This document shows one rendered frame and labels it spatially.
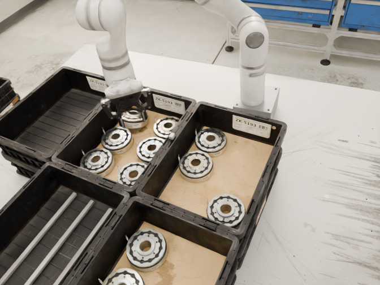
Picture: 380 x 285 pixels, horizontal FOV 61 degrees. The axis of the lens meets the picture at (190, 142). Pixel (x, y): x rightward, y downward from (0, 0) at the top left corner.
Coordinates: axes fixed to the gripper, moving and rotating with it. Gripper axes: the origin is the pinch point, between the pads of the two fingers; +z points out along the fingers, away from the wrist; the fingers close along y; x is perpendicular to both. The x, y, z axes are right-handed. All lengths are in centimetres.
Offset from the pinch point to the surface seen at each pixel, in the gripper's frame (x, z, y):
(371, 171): 24, 31, -72
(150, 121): -16.5, 17.5, -5.9
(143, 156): 1.4, 14.8, 0.0
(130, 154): -3.6, 17.6, 4.0
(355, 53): -101, 86, -179
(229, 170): 14.8, 17.7, -23.7
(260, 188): 29.8, 7.8, -25.6
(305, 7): -131, 55, -148
